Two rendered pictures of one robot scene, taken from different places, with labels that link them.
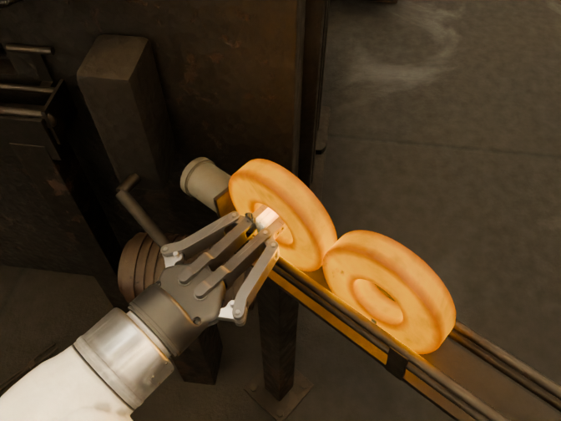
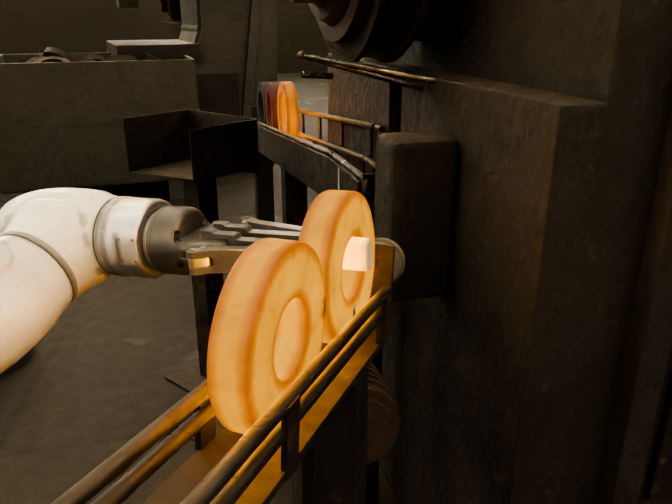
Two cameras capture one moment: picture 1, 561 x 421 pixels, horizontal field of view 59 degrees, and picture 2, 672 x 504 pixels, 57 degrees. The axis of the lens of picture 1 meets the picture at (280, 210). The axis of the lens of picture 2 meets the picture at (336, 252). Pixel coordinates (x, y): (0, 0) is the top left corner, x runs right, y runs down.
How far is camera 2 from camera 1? 61 cm
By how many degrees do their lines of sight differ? 60
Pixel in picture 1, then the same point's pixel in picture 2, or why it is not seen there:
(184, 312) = (175, 222)
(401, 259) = (268, 246)
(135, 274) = not seen: hidden behind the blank
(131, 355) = (125, 209)
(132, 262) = not seen: hidden behind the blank
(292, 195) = (321, 203)
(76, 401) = (82, 201)
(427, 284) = (247, 274)
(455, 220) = not seen: outside the picture
